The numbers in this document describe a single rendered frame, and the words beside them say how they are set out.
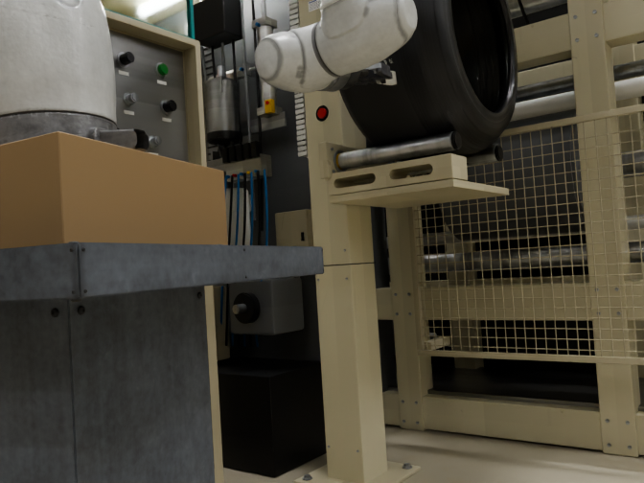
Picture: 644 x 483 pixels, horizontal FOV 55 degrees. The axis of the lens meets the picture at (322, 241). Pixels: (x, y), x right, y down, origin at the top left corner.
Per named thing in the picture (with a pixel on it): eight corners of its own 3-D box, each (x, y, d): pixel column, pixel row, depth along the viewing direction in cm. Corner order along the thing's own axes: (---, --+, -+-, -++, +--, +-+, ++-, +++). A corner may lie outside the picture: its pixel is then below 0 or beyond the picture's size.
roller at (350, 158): (337, 149, 167) (345, 163, 170) (332, 160, 165) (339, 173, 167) (457, 126, 147) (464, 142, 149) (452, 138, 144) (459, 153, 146)
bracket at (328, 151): (319, 179, 164) (317, 143, 164) (394, 188, 196) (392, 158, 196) (330, 177, 162) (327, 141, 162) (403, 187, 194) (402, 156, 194)
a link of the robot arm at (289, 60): (303, 102, 122) (357, 80, 114) (250, 98, 110) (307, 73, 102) (291, 49, 122) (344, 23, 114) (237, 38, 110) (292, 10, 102)
